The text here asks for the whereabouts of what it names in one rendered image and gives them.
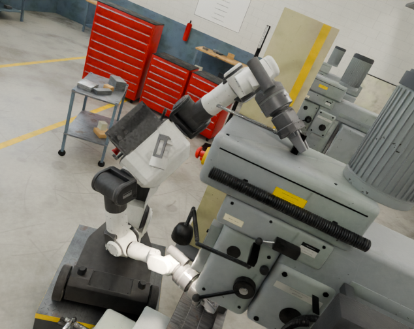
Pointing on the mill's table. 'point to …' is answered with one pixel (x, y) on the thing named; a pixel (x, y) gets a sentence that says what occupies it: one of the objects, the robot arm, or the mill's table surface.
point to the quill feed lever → (245, 290)
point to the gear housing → (273, 230)
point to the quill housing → (232, 269)
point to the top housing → (288, 178)
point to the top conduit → (331, 228)
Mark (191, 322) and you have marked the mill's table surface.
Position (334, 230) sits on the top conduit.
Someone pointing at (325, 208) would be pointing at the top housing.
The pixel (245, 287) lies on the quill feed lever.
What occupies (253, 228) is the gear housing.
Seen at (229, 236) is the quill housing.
